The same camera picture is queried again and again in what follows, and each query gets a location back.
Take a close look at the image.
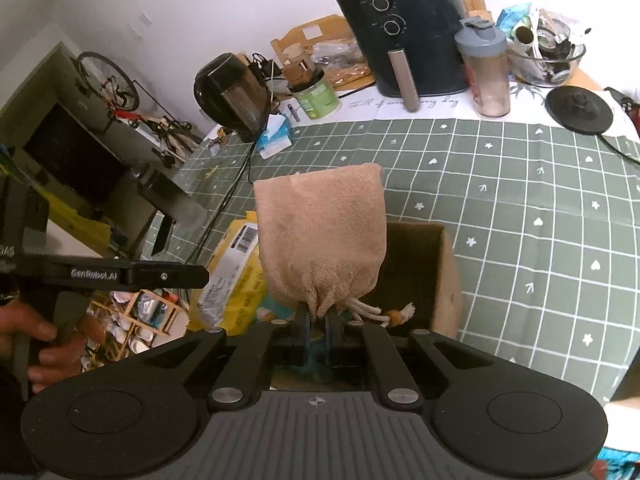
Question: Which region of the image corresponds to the wooden floor rack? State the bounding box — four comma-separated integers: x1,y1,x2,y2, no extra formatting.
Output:
84,284,187,362

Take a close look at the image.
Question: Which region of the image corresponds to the white printed cloth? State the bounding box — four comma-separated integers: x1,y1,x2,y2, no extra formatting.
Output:
280,60,640,142

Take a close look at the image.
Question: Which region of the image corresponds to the black television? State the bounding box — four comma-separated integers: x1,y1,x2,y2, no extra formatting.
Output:
22,102,129,207

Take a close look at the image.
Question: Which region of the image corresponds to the glass bowl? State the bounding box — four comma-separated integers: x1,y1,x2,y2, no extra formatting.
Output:
507,7,587,87

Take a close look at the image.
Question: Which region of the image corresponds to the blue white tissue pack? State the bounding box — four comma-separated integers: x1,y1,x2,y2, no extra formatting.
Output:
257,112,293,159

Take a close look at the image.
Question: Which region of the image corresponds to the person's left hand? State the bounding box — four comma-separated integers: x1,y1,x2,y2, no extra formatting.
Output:
0,302,89,394

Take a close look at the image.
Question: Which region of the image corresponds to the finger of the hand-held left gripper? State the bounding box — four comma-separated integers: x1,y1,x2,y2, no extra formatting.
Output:
127,264,210,290

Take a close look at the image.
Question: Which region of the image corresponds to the cardboard box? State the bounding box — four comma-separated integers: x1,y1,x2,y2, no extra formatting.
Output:
350,222,464,347

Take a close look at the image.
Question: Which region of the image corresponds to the clear snack bag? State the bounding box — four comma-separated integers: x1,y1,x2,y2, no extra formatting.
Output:
312,40,377,92

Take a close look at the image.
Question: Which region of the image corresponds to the black electric kettle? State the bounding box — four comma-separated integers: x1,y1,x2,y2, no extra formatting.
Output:
193,52,271,144

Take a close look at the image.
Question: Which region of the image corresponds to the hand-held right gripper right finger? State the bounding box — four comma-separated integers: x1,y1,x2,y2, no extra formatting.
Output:
325,310,472,409

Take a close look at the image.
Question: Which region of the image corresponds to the black kettle base cord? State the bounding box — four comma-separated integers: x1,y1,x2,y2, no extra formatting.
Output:
599,129,640,167

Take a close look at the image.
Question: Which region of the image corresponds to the beige drawstring bag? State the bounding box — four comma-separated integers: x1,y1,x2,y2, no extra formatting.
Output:
253,162,417,330

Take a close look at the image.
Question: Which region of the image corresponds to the yellow packet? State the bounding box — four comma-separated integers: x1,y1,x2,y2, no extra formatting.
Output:
188,212,269,334

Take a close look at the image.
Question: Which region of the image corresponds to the dark blue air fryer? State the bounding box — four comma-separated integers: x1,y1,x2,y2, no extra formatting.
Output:
333,0,472,113

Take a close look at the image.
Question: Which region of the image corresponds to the black power cable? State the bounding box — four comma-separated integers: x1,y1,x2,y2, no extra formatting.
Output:
186,144,257,262

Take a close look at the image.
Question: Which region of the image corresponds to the clear shaker bottle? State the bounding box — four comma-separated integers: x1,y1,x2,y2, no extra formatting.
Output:
453,16,512,120

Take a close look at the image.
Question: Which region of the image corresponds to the brown lidded jar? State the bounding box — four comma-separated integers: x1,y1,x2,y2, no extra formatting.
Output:
282,44,317,87

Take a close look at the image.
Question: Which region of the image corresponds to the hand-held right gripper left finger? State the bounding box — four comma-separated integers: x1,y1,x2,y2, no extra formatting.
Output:
175,305,312,405

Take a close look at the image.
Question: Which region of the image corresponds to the green lidded tub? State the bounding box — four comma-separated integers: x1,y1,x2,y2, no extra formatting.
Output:
291,77,341,121

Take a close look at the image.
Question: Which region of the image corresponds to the bicycle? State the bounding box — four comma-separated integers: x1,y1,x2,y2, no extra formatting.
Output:
76,51,197,169

